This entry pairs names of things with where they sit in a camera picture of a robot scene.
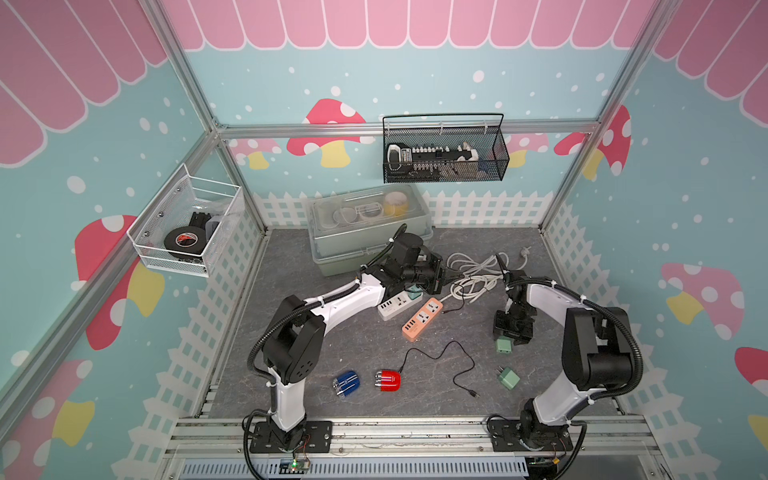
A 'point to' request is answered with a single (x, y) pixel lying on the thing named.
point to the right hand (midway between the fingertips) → (503, 337)
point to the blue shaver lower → (347, 383)
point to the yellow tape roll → (396, 204)
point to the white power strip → (391, 307)
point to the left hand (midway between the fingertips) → (465, 273)
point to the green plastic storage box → (347, 229)
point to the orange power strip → (422, 318)
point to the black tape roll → (189, 239)
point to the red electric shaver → (388, 380)
